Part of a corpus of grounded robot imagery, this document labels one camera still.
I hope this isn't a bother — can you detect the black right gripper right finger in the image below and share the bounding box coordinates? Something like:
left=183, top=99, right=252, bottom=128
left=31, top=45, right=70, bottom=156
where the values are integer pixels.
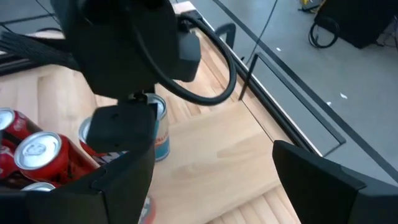
left=272, top=139, right=398, bottom=224

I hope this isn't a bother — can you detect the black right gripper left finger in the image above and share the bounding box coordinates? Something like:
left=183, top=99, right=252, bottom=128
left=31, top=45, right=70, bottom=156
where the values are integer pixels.
left=0, top=142, right=156, bottom=224

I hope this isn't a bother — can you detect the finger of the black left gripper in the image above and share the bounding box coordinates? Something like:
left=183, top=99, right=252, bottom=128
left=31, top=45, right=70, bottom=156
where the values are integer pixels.
left=85, top=93, right=159, bottom=154

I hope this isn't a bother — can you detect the black equipment case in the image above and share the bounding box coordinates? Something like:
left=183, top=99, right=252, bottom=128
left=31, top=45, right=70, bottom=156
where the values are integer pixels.
left=313, top=0, right=398, bottom=50

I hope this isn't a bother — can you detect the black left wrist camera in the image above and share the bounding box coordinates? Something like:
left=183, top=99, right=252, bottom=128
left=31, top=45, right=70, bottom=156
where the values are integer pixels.
left=177, top=29, right=202, bottom=83

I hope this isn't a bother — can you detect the black braided cable sleeve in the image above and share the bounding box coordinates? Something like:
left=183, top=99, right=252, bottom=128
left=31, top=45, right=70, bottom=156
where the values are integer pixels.
left=0, top=30, right=80, bottom=72

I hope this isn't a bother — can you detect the wooden shelf black metal frame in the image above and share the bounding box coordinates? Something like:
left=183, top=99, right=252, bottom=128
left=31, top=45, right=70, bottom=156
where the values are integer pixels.
left=0, top=51, right=348, bottom=224

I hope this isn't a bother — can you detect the black frame bracket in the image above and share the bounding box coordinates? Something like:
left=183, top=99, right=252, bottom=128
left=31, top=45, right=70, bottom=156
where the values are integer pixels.
left=213, top=22, right=238, bottom=50

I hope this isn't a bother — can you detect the black left camera cable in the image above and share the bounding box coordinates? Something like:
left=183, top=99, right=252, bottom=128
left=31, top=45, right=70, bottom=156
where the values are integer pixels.
left=132, top=12, right=238, bottom=106

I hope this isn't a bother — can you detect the long black floor cable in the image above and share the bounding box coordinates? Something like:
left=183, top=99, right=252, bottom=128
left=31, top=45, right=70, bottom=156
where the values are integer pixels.
left=244, top=0, right=279, bottom=65

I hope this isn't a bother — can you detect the coiled black cable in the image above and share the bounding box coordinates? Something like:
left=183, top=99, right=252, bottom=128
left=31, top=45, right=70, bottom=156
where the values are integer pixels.
left=307, top=16, right=341, bottom=50

